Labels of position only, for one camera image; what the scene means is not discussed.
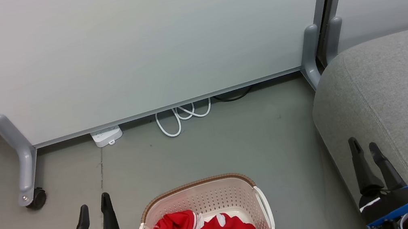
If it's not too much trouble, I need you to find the grey fabric sofa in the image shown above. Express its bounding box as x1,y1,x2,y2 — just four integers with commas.
301,28,408,229

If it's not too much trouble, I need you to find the white power strip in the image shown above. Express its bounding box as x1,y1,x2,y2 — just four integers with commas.
89,124,125,149

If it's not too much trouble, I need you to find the black floor cable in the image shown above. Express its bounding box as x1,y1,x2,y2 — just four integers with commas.
211,85,256,105

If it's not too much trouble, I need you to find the large white partition panel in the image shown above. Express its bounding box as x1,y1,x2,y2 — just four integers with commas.
0,0,358,155

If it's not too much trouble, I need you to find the white looped power cable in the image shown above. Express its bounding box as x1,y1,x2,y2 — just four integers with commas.
153,98,216,140

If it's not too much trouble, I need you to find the grey partition foot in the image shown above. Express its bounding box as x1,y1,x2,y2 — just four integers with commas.
294,23,328,93
319,15,349,67
0,109,46,210

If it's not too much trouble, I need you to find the black caster wheel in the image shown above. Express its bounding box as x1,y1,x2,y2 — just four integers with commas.
23,187,49,212

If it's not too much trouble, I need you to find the white perforated laundry basket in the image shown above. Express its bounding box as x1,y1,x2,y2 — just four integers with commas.
130,167,277,229

